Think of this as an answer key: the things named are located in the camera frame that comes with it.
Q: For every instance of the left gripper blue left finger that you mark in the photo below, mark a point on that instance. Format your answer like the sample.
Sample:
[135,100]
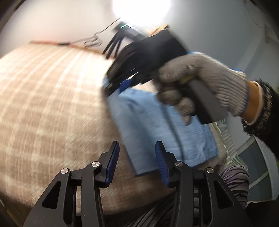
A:
[109,161]

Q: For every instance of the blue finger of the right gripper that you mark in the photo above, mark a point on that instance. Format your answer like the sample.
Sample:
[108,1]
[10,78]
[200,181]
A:
[125,85]

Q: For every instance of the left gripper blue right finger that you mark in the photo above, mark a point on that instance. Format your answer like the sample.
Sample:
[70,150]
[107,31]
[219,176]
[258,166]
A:
[165,164]

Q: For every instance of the blue denim pants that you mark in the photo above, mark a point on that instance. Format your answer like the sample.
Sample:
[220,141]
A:
[142,121]

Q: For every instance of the right forearm dark sleeve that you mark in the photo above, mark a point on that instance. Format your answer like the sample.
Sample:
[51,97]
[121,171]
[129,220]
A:
[267,117]

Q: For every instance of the right hand knit glove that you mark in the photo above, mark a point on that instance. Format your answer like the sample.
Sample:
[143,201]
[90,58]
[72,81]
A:
[230,87]

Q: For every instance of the orange bed sheet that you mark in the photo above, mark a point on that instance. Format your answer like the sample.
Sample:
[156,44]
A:
[67,45]

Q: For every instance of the green white striped pillow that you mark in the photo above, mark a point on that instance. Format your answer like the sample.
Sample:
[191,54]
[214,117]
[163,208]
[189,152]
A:
[227,152]

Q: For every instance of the checkered beige bed blanket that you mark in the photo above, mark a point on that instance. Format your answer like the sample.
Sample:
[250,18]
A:
[53,115]

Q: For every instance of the white ring light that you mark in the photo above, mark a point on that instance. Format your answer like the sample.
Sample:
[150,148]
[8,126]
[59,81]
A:
[147,15]

